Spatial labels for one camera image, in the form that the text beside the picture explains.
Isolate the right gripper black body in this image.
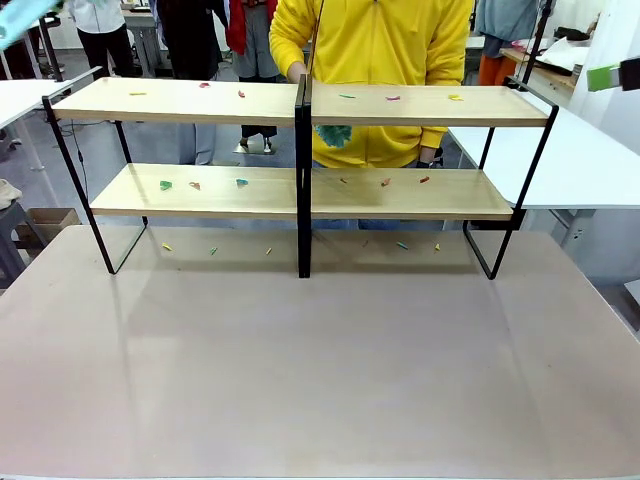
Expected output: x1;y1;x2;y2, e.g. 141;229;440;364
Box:
619;57;640;92

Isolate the small teal hand duster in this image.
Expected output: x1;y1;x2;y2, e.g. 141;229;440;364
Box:
314;124;354;150

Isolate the large teal chenille duster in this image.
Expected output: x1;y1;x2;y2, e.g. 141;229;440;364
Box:
0;0;65;50

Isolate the person left hand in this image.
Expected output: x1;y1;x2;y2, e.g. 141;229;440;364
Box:
418;146;445;169

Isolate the white paper sheet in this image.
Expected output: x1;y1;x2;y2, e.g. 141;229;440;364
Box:
535;36;599;70

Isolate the wooden background desk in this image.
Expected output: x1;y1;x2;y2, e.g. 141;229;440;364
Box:
498;46;591;107

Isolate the black stand pole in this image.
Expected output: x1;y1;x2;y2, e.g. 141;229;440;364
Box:
517;0;557;92

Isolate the large white side table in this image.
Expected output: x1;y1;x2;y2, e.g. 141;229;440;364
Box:
447;105;640;246

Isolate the bystander in orange trousers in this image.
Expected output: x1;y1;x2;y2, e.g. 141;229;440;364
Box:
473;0;544;87

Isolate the right wood and black shelf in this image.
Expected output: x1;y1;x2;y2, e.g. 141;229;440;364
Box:
303;74;560;281

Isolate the wood and black shelf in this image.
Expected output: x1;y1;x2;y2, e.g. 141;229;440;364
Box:
42;74;308;279
303;74;560;281

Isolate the person in yellow hoodie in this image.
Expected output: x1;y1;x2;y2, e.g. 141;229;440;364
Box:
268;0;475;232

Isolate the bystander in red jacket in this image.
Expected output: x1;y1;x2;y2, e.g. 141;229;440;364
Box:
223;0;281;152

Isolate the bystander in dark clothes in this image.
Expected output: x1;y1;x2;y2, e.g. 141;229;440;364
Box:
155;0;225;166

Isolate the left wood and black shelf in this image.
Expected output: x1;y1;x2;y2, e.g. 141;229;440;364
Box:
42;74;308;279

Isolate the bystander in white shirt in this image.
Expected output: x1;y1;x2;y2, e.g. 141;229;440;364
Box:
67;0;135;80

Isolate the cardboard box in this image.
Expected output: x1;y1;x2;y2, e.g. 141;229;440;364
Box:
17;206;82;242

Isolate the grey stool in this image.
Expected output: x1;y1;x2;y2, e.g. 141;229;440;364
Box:
0;199;50;290

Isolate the black chair post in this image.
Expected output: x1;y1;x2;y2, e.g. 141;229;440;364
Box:
35;12;65;83

